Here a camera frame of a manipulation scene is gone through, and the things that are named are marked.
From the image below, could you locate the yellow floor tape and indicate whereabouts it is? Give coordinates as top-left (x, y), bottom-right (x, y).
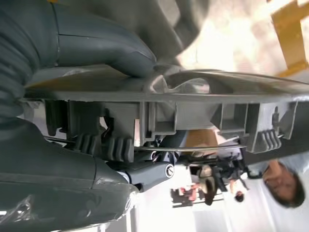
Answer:
top-left (266, 0), bottom-right (309, 77)

